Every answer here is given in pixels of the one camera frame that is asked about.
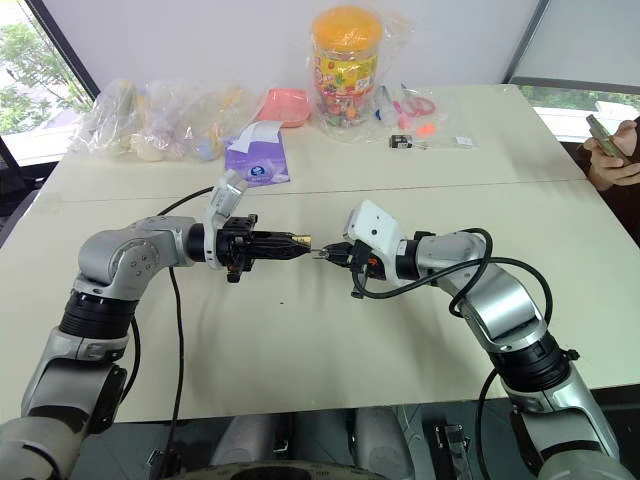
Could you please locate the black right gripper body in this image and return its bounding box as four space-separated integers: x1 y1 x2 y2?
345 239 385 300

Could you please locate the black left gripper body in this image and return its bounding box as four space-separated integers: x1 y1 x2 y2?
216 213 261 285

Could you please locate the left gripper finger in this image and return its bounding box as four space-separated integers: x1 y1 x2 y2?
252 244 304 263
252 230 303 248

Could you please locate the smartphone with dark case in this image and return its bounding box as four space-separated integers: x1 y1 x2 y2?
585 113 632 161

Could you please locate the person's bare hand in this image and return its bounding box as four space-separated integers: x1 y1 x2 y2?
610 116 640 157
582 136 640 192

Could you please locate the purple tissue pack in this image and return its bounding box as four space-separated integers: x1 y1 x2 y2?
223 119 292 187

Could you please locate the clear bag of pastel toys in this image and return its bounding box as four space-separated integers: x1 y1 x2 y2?
144 82 264 164

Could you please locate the pink plastic tray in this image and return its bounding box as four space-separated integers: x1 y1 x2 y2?
257 87 314 129

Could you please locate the small clear bag with keys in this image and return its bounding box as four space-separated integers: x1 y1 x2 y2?
412 134 480 152

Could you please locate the clear bag with pink scissors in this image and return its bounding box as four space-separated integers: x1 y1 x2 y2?
373 82 451 132

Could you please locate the grey rounded robot leg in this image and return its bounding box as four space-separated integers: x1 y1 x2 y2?
208 413 292 467
349 405 417 469

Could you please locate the orange-lid candy jar in bag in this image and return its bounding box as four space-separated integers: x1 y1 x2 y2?
304 5 416 145

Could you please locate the clear bag of toy food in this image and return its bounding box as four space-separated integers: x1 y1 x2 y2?
67 77 166 164

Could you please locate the black table clamp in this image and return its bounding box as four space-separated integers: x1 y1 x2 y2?
432 421 473 480

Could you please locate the black mesh chair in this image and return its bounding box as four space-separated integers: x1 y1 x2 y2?
0 134 32 241

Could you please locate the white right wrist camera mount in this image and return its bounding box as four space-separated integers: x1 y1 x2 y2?
341 199 407 288

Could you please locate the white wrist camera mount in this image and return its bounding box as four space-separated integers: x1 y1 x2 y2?
341 199 407 288
201 169 250 272

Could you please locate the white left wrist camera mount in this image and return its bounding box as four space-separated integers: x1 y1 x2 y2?
201 169 250 272

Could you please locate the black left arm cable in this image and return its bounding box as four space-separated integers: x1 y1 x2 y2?
155 184 218 454

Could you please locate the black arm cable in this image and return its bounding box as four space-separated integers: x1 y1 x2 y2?
349 227 555 475
155 184 218 454

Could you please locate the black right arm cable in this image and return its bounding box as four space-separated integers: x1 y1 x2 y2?
349 227 555 475

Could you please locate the dark window frame post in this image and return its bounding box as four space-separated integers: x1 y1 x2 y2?
27 0 101 99

